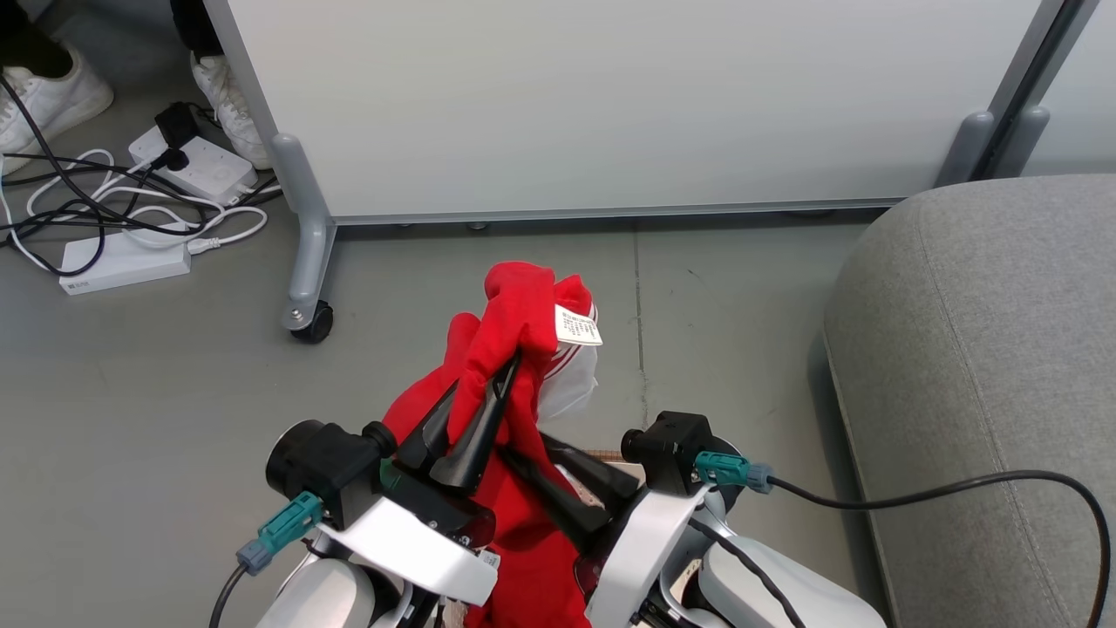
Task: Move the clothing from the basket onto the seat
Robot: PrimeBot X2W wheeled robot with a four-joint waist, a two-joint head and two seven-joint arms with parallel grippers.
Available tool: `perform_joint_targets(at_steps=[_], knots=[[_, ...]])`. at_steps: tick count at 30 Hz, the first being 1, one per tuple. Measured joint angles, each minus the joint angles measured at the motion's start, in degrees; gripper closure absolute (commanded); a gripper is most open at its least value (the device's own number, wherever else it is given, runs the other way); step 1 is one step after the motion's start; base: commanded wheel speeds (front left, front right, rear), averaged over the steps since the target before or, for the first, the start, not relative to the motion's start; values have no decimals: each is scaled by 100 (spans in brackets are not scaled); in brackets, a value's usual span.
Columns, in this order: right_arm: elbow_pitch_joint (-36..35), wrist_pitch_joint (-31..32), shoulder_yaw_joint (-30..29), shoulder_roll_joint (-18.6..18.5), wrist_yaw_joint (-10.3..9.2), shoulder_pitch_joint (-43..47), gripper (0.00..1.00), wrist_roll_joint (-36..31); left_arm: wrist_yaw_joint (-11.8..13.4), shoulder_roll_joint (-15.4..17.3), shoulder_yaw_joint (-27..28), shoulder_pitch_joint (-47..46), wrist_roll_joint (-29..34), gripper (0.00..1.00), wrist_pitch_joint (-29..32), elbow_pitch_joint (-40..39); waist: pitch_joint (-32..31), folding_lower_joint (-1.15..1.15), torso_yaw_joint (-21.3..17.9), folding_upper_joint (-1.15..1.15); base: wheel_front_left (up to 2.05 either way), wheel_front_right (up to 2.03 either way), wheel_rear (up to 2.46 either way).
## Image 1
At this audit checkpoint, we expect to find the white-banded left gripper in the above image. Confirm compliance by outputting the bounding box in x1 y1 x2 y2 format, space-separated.
317 352 522 605

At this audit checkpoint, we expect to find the grey partition leg with caster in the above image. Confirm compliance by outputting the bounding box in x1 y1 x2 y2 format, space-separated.
269 133 338 332

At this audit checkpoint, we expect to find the black trouser leg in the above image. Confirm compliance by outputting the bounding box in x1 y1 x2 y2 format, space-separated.
169 0 224 62
0 0 76 81

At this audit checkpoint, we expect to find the black caster wheel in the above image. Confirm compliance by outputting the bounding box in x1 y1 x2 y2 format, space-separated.
289 300 336 345

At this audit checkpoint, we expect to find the black floor cable bundle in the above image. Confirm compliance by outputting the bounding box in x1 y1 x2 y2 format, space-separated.
0 74 280 278

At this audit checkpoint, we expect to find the large white partition board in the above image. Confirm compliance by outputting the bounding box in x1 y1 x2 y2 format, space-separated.
202 0 1070 228

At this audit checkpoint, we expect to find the grey partition foot post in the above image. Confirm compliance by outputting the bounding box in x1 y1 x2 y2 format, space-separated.
936 110 996 188
990 106 1052 180

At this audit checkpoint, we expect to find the grey fabric sofa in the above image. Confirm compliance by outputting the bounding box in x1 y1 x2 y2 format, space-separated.
822 174 1116 628

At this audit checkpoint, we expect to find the narrow white partition board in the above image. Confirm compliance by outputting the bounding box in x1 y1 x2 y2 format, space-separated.
1022 0 1116 178

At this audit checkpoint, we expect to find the black left cable, teal plug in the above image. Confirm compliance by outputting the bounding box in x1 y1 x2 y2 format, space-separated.
208 490 325 628

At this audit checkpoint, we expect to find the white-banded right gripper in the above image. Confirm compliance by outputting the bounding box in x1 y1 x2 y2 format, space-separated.
500 433 712 628

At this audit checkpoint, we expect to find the cream perforated laundry basket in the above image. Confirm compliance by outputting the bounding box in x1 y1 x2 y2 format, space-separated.
558 448 648 511

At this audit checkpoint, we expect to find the long white power strip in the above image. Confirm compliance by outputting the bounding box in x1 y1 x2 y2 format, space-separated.
58 222 194 297

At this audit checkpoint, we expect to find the square white power strip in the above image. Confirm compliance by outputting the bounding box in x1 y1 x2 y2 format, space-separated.
128 126 261 208

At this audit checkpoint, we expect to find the red and white garment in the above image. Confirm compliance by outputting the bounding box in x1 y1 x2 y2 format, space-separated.
381 261 604 628

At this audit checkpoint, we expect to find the white power cable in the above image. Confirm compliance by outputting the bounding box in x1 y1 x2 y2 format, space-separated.
0 147 284 273

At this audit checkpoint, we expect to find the white sneaker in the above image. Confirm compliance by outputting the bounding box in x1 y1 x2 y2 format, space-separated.
189 53 276 172
0 42 115 178

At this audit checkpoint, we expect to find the black power adapter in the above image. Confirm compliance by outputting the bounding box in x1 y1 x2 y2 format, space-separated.
154 101 201 151

